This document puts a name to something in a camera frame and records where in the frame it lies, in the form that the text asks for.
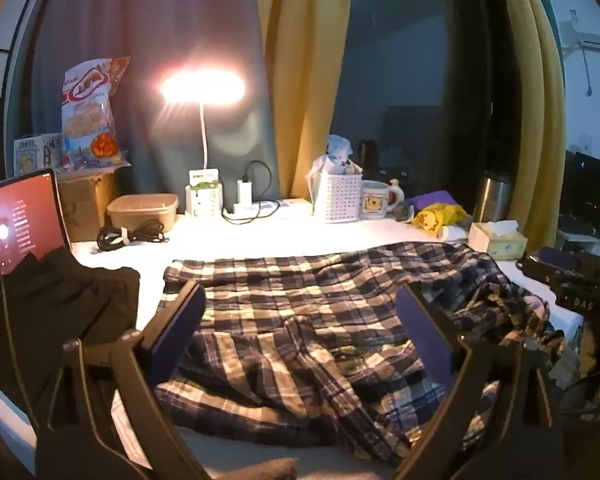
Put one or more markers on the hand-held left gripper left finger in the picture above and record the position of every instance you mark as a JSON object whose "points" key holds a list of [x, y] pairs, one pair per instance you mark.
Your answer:
{"points": [[180, 322]]}

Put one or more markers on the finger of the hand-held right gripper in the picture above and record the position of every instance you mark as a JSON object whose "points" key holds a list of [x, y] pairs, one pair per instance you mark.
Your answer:
{"points": [[555, 260], [577, 300]]}

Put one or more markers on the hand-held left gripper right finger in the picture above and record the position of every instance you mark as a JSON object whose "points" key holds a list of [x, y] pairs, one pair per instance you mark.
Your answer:
{"points": [[425, 332]]}

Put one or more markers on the plaid flannel shirt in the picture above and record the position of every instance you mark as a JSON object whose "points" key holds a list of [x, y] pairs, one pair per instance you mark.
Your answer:
{"points": [[300, 310]]}

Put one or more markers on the tissue box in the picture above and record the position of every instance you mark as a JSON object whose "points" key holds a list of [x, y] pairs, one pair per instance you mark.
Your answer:
{"points": [[497, 242]]}

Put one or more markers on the black monitor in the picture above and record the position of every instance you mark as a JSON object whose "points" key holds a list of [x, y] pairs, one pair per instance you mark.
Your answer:
{"points": [[590, 195]]}

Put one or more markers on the steel thermos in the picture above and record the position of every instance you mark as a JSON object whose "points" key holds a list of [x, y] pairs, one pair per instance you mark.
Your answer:
{"points": [[492, 197]]}

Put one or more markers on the yellow plush toy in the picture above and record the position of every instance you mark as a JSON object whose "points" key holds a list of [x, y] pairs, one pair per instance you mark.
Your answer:
{"points": [[432, 220]]}

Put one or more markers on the white quilted bedspread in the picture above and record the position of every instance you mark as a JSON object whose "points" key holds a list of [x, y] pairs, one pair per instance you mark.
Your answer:
{"points": [[260, 237]]}

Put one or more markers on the brown plastic bowl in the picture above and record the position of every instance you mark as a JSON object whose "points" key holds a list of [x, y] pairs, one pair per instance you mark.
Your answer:
{"points": [[140, 210]]}

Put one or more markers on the black cloth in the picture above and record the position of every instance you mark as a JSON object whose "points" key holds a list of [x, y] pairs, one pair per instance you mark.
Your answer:
{"points": [[55, 300]]}

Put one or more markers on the white milk carton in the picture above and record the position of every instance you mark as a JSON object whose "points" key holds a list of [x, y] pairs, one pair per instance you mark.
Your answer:
{"points": [[205, 197]]}

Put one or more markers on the white power strip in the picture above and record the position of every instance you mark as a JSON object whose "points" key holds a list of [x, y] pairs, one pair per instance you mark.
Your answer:
{"points": [[245, 208]]}

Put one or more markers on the purple cloth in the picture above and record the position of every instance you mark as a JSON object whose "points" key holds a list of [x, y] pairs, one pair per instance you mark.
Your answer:
{"points": [[432, 197]]}

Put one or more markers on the cartoon print mug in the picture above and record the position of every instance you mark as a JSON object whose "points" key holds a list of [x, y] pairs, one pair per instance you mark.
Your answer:
{"points": [[375, 202]]}

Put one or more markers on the white charger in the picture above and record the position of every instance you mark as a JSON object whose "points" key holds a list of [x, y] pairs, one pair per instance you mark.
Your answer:
{"points": [[245, 191]]}

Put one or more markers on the yellow curtain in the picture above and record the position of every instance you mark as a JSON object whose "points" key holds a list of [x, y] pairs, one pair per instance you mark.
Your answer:
{"points": [[540, 110], [305, 60]]}

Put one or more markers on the cardboard box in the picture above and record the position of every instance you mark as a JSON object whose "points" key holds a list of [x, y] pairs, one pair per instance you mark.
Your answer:
{"points": [[82, 205]]}

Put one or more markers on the tablet with red screen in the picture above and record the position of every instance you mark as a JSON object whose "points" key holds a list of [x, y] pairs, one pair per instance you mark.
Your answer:
{"points": [[25, 215]]}

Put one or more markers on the white air conditioner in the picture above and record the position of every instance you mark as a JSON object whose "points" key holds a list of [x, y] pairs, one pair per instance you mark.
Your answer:
{"points": [[592, 40]]}

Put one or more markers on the small illustrated box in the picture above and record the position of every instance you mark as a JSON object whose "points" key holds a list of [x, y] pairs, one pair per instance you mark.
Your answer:
{"points": [[35, 152]]}

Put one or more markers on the orange snack bag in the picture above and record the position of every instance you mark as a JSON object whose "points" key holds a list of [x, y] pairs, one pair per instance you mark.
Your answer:
{"points": [[87, 110]]}

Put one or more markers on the white desk lamp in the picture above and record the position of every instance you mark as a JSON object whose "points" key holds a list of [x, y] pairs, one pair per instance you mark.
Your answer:
{"points": [[202, 87]]}

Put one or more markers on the grey curtain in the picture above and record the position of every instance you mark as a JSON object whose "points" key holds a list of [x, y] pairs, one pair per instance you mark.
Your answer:
{"points": [[145, 35]]}

